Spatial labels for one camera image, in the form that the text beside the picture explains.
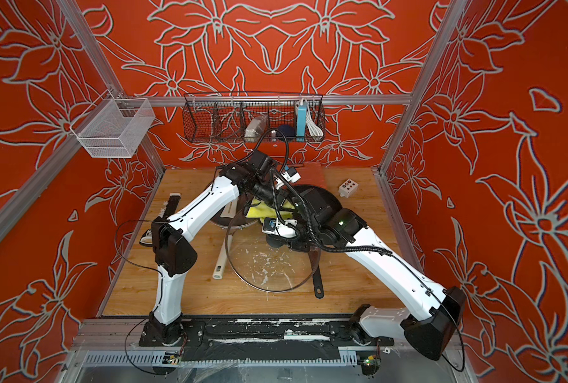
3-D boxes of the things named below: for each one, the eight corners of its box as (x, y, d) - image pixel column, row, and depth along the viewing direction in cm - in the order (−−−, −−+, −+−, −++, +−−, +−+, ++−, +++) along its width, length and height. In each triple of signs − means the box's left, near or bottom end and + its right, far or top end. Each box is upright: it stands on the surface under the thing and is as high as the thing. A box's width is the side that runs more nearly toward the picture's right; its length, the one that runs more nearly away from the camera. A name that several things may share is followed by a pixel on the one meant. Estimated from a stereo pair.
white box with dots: (335, 192, 112) (336, 187, 110) (347, 181, 116) (348, 177, 114) (347, 200, 109) (349, 195, 106) (359, 189, 113) (360, 184, 111)
